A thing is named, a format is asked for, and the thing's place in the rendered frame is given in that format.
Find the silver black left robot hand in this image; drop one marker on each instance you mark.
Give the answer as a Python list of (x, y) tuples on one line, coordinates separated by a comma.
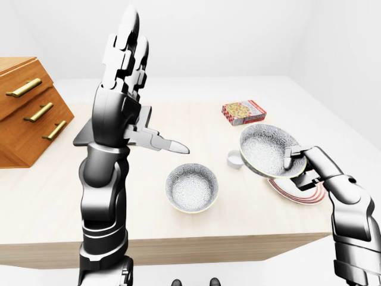
[(108, 119)]

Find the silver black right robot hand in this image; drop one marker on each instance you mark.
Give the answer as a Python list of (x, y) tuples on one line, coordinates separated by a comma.
[(324, 164)]

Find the large patterned grey white bowl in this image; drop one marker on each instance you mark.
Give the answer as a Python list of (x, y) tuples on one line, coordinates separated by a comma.
[(265, 149)]

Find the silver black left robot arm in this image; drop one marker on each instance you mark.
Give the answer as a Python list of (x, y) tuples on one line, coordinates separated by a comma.
[(104, 193)]

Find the white plate with red rings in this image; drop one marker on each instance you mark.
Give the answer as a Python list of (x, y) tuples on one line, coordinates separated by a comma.
[(309, 197)]

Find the small patterned grey white bowl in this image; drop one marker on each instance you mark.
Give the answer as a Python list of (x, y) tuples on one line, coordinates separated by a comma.
[(192, 189)]

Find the wooden cabinet drawer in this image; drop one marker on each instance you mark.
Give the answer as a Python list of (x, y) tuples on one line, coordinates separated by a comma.
[(29, 149), (18, 125), (18, 82)]

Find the small white ramekin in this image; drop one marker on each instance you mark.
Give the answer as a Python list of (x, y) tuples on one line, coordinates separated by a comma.
[(234, 161)]

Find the red printed food box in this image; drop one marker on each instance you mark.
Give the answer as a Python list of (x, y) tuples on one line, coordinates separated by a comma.
[(242, 111)]

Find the wooden cabinet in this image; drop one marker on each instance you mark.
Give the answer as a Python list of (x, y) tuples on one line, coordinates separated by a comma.
[(18, 155)]

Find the small dark rounded shape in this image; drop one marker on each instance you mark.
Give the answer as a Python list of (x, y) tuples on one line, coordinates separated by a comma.
[(214, 282), (176, 282)]

